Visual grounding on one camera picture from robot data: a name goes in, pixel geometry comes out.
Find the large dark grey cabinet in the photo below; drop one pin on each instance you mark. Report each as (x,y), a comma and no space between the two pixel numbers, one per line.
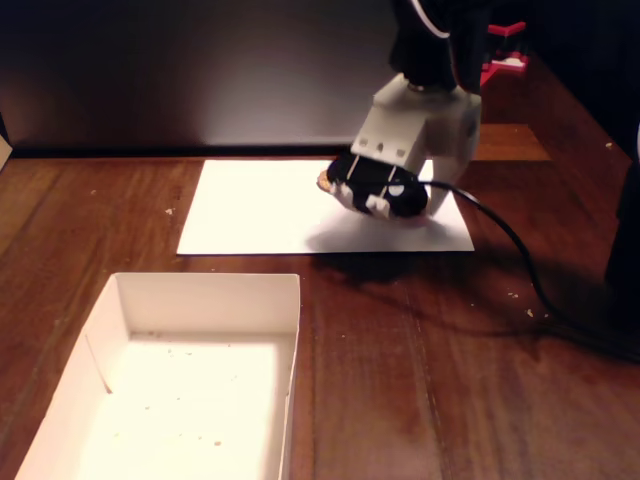
(175,75)

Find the chocolate chip mini cookie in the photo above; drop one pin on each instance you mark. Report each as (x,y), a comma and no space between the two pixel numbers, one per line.
(324,181)

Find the red plastic stand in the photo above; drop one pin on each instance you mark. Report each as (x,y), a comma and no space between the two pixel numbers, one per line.
(507,67)

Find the white card piece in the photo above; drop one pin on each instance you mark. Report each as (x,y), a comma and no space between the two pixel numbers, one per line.
(4,150)

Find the white cardboard box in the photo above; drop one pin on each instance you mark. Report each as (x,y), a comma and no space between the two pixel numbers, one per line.
(200,400)

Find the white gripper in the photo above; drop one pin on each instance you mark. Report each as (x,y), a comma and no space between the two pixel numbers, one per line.
(452,131)

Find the white paper sheet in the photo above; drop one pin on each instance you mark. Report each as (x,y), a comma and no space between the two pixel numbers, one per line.
(250,215)

